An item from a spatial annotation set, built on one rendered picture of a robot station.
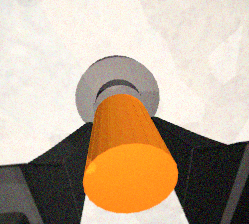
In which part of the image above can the orange knob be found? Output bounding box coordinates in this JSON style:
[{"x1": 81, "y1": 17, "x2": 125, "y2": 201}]
[{"x1": 83, "y1": 94, "x2": 178, "y2": 213}]

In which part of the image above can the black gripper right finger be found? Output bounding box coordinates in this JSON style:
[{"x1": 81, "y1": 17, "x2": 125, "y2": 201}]
[{"x1": 151, "y1": 117, "x2": 249, "y2": 224}]

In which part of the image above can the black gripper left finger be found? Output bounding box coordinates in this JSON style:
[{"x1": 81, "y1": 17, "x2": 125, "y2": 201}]
[{"x1": 0, "y1": 122, "x2": 93, "y2": 224}]

